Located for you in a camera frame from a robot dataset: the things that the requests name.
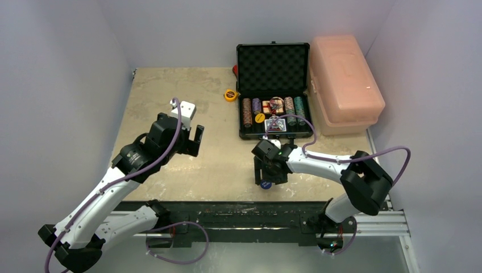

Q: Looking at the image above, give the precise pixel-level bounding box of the dark green chip roll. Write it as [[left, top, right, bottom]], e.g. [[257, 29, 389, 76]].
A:
[[296, 110, 306, 126]]

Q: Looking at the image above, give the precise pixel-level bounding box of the red handled tool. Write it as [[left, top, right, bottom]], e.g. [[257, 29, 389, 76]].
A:
[[232, 65, 238, 77]]

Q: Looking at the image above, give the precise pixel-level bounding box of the clear all in triangle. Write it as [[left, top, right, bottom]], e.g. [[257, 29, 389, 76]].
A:
[[265, 115, 285, 131]]

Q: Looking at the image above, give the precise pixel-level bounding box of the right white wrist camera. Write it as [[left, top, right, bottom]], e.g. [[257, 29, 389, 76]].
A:
[[263, 137, 281, 149]]

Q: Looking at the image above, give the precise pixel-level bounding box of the yellow big blind button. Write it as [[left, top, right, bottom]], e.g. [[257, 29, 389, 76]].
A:
[[254, 113, 265, 123]]

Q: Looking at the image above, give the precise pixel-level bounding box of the green poker chip roll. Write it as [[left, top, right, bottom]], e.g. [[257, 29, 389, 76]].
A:
[[293, 96, 305, 115]]

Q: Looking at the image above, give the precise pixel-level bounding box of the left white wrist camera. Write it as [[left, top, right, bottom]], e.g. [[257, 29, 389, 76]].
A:
[[168, 100, 197, 127]]

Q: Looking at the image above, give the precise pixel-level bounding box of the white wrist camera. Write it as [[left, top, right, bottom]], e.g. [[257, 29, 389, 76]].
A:
[[168, 100, 197, 127], [263, 137, 281, 149]]

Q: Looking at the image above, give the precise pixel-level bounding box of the blue card deck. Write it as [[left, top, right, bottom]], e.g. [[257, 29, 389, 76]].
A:
[[264, 118, 288, 133]]

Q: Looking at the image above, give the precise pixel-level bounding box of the pink plastic storage box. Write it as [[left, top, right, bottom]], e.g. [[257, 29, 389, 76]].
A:
[[309, 35, 385, 136]]

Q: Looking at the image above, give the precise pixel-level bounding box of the clear round dealer button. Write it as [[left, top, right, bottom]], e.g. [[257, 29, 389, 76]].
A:
[[269, 97, 284, 112]]

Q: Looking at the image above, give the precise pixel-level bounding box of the yellow tape measure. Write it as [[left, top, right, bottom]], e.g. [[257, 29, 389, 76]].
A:
[[223, 89, 239, 102]]

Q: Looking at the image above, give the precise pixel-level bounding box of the brown poker chip roll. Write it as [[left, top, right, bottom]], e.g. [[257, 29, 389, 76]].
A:
[[242, 98, 251, 115]]

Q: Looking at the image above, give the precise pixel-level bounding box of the purple poker chip roll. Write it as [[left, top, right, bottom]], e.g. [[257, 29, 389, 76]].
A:
[[252, 98, 263, 115]]

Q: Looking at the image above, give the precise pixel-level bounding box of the pink poker chip roll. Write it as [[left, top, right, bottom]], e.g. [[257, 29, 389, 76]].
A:
[[284, 97, 295, 114]]

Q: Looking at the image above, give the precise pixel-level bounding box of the black table rail frame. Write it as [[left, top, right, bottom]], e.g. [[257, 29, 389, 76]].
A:
[[77, 200, 411, 250]]

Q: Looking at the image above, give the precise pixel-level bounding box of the black poker case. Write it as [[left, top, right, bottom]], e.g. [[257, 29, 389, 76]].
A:
[[236, 42, 314, 140]]

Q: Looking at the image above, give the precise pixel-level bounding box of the red black chip roll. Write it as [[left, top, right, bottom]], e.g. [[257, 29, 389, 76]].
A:
[[243, 111, 253, 128]]

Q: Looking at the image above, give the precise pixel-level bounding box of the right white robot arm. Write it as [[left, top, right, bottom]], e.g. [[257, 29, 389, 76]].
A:
[[251, 139, 394, 231]]

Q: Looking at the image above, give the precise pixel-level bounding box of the blue small blind button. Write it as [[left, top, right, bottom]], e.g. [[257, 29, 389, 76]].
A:
[[260, 180, 272, 189]]

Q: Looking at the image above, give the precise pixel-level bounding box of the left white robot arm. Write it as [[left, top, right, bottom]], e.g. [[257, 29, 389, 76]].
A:
[[38, 107, 203, 272]]

